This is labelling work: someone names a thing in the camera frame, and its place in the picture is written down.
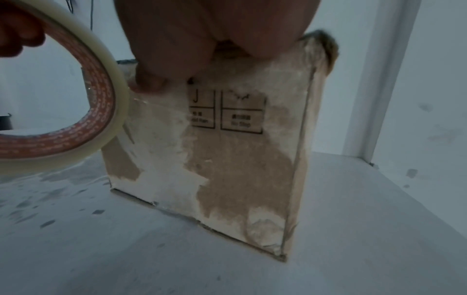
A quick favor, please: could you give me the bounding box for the white door frame post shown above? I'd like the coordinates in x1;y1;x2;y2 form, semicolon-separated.
341;0;424;168

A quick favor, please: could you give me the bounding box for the person's right hand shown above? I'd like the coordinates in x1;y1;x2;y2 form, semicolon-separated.
113;0;323;94

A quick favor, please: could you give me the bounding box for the person's left hand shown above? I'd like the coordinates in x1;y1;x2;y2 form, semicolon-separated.
0;8;47;59

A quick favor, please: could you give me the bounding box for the worn brown cardboard box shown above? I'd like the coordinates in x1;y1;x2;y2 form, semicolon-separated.
100;29;341;263

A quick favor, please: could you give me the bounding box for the beige masking tape roll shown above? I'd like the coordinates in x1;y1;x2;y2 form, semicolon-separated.
0;0;131;177

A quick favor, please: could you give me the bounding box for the small dark object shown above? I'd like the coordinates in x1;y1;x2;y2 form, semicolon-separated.
0;113;15;132

